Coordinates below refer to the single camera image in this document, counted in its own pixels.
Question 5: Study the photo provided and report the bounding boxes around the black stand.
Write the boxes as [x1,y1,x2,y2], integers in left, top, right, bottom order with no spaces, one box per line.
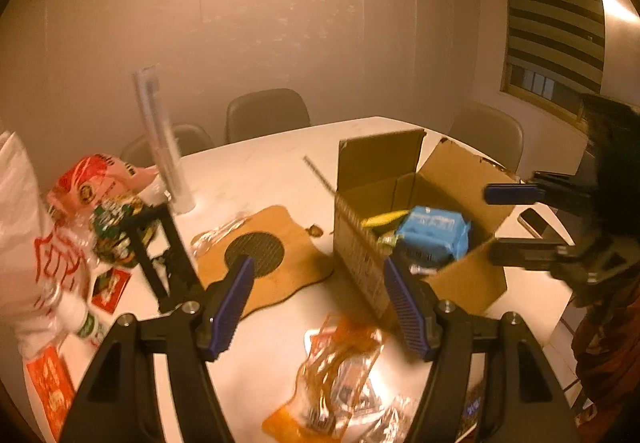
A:
[120,204,203,315]

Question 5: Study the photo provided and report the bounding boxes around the dark green round packet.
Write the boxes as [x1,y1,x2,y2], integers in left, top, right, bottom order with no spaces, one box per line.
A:
[89,193,161,269]

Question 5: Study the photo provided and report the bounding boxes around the small white bottle green label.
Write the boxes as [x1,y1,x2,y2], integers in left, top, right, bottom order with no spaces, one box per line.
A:
[50,290,113,349]

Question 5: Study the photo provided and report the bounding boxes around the beige chair right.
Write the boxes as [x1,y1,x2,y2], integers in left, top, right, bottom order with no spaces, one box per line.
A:
[447,103,525,174]

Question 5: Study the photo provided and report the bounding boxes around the orange transparent snack packet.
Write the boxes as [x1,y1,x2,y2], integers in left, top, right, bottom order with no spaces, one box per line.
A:
[262,315,396,441]

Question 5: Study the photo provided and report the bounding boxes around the blue snack packet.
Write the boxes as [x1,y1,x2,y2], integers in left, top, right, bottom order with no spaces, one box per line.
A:
[392,206,473,266]

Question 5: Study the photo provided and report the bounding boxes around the orange flat packet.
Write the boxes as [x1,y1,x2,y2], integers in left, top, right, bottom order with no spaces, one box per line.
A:
[25,343,76,441]

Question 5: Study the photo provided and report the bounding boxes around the yellow green snack packet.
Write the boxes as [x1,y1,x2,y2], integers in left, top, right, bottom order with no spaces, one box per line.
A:
[361,210,411,244]

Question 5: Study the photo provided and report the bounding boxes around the clear plastic wrapper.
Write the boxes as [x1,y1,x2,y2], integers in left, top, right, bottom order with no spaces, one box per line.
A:
[190,216,251,256]

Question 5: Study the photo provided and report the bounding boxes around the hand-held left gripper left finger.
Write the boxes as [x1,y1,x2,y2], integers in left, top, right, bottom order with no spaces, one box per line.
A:
[59,255,257,443]

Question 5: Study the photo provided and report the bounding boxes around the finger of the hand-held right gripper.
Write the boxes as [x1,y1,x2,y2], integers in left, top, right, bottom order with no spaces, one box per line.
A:
[482,172,598,216]
[489,237,601,274]

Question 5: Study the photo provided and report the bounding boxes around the wooden trivet board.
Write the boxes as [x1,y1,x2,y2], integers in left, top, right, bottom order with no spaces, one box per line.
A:
[197,206,335,319]

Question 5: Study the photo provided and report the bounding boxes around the clear plastic tube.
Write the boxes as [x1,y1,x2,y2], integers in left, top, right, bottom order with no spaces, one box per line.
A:
[132,64,197,216]

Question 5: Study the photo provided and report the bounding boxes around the grey dining chair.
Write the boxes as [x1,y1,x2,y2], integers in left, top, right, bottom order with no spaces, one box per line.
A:
[120,124,216,166]
[225,89,312,144]

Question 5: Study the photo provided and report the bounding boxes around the cardboard box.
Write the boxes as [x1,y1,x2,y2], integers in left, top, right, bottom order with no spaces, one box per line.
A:
[303,128,523,329]

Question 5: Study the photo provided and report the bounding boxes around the white plastic bag red print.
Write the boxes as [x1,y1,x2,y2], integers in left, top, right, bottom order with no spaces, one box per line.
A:
[0,130,108,359]

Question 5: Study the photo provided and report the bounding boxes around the window with striped blind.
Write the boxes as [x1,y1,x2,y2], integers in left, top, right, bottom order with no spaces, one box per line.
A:
[500,0,606,106]

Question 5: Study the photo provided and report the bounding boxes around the person's dark red clothing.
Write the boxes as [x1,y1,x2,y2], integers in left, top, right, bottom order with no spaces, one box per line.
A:
[570,293,640,429]

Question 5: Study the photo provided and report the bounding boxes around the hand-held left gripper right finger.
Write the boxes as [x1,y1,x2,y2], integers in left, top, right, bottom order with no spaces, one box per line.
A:
[382,257,581,443]

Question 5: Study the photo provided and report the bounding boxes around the clear snack packets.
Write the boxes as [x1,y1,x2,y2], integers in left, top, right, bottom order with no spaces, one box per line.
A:
[345,395,426,443]

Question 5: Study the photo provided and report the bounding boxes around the smartphone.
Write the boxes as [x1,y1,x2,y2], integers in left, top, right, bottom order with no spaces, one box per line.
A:
[516,207,561,240]

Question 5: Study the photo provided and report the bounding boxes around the small red packet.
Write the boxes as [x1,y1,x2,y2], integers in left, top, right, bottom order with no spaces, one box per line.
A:
[90,267,132,311]

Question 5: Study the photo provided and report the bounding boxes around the pink snack bag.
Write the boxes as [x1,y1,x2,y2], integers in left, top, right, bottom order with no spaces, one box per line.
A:
[47,154,160,224]

